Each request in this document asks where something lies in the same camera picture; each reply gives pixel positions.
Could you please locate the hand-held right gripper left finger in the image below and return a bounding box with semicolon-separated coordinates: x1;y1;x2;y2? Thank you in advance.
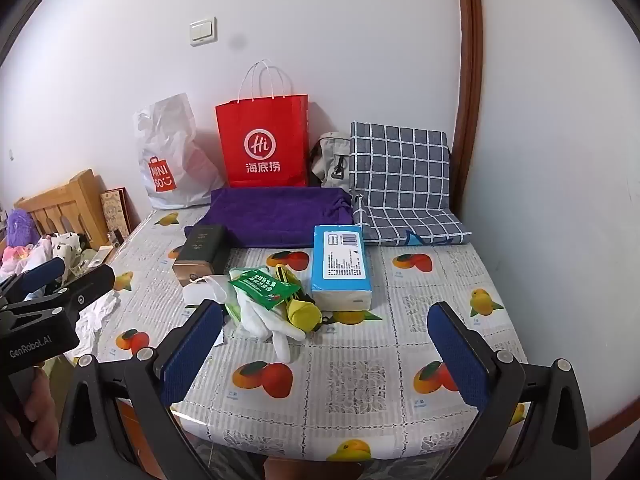
56;299;226;480

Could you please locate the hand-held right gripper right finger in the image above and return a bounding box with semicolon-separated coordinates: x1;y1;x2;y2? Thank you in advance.
426;301;594;480

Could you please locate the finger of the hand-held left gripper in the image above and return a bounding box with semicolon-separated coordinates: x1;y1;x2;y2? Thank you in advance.
20;263;117;327
0;258;68;306

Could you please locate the white sponge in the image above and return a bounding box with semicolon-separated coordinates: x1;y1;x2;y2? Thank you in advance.
181;282;223;309

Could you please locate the clear plastic bag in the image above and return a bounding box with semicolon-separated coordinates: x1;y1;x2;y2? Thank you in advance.
197;272;236;321

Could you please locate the white and green knit glove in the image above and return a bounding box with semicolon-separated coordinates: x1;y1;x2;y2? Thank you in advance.
227;287;309;364

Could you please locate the green packet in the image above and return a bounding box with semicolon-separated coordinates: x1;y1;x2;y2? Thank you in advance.
228;268;301;311

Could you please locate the dark green box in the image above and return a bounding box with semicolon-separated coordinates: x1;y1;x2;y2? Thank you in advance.
172;224;231;281

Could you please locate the yellow and black pouch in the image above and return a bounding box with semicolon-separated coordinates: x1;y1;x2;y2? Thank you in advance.
267;262;322;334

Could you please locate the blue tissue pack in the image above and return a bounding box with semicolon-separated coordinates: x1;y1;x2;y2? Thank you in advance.
309;224;374;311

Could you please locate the person's left hand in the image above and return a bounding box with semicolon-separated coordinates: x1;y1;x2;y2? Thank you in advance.
21;374;59;457

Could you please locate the pink cloth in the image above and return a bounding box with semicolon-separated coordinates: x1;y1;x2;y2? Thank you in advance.
0;245;32;277

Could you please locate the white spotted plush toy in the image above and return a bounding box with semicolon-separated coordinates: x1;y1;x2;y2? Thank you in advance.
42;232;87;267

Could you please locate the purple plush toy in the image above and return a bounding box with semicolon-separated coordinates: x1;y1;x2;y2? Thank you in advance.
6;208;41;249

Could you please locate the patterned brown box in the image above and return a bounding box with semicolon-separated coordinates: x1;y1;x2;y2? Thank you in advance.
100;187;134;244

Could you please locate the wooden headboard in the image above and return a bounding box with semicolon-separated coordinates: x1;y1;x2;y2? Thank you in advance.
15;169;111;251

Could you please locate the fruit print tablecloth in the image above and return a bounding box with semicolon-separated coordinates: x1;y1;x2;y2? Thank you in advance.
75;208;532;480

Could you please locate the purple towel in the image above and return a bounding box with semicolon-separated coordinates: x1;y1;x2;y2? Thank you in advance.
184;186;356;250

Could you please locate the white plastic shopping bag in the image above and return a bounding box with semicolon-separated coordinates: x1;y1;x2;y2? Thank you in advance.
132;92;227;211

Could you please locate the grey checked cushion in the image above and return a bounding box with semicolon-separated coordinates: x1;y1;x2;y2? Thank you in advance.
348;120;473;247

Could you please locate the red paper shopping bag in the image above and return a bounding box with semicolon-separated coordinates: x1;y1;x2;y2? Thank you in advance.
215;60;311;190

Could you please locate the grey canvas bag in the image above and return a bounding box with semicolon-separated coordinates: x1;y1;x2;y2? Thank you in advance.
308;132;354;190

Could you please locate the white light switch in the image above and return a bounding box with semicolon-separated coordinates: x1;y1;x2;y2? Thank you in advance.
189;16;219;47

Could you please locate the brown wooden door frame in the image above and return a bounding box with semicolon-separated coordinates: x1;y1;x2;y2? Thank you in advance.
452;0;484;221

